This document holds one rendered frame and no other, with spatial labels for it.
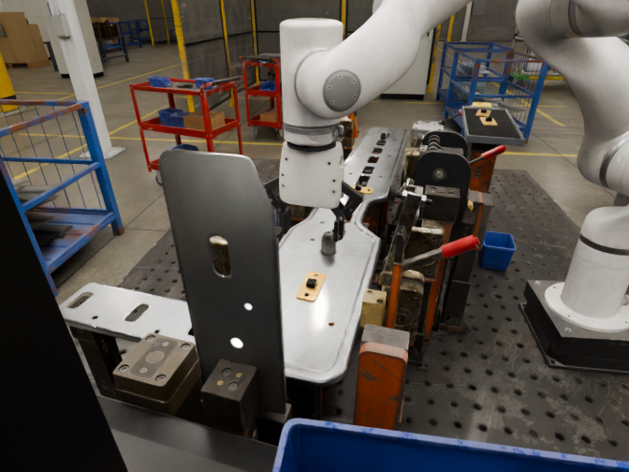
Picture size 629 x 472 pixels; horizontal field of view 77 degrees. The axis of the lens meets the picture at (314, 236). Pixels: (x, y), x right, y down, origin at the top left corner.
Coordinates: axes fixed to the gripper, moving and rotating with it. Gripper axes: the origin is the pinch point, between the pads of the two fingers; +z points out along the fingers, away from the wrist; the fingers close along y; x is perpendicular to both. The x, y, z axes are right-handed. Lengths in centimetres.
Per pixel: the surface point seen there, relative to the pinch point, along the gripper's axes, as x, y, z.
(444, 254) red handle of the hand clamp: 1.1, -21.9, 0.4
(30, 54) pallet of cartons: -868, 1064, 83
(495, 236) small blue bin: -72, -44, 35
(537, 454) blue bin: 35.1, -28.0, -4.0
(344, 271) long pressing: -6.5, -4.9, 12.1
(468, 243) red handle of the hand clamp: 1.0, -25.1, -2.0
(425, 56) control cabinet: -708, 4, 40
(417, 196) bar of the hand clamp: 1.8, -16.7, -9.2
